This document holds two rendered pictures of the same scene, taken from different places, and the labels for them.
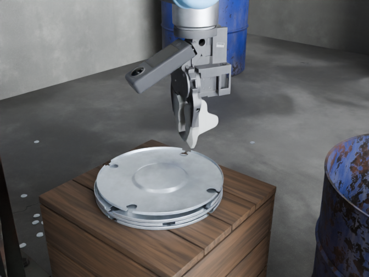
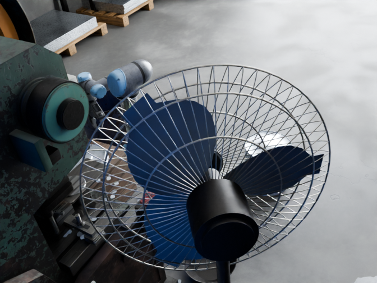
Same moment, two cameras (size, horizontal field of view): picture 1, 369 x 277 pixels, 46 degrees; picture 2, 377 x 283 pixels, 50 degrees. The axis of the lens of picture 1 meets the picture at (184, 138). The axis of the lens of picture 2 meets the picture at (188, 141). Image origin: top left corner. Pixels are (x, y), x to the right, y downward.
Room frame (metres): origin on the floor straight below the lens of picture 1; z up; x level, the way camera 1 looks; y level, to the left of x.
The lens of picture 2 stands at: (0.45, 2.05, 1.97)
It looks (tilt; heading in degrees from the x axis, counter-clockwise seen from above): 39 degrees down; 263
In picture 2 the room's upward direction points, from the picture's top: 7 degrees counter-clockwise
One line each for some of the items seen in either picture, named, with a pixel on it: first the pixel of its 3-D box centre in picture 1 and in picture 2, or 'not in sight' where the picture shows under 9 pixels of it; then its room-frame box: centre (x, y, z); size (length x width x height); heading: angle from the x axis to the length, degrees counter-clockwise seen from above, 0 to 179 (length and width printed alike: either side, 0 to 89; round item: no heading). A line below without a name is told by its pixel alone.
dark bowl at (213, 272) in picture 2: not in sight; (209, 262); (0.24, 0.75, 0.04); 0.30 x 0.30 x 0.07
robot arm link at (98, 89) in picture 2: not in sight; (98, 87); (0.65, 0.06, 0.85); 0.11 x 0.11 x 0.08; 31
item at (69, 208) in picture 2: not in sight; (52, 209); (0.88, 0.82, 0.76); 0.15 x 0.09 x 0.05; 138
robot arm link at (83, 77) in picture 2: not in sight; (86, 83); (0.71, -0.01, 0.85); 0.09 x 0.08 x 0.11; 121
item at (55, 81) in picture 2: not in sight; (49, 117); (0.71, 1.00, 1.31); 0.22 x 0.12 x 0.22; 48
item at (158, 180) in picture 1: (160, 176); (82, 159); (0.86, 0.06, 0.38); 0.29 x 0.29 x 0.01
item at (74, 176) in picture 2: not in sight; (82, 188); (0.77, 0.69, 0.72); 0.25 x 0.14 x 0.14; 48
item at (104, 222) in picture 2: not in sight; (57, 223); (0.88, 0.82, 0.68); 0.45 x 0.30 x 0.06; 138
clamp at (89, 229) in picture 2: not in sight; (82, 224); (0.76, 0.94, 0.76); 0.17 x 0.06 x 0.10; 138
